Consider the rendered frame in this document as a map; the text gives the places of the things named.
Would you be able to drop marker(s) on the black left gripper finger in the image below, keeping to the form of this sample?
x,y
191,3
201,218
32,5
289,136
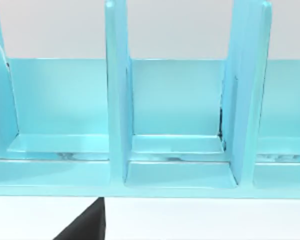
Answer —
x,y
90,222

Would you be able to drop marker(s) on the light blue rack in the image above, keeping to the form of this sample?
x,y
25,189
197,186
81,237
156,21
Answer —
x,y
165,112

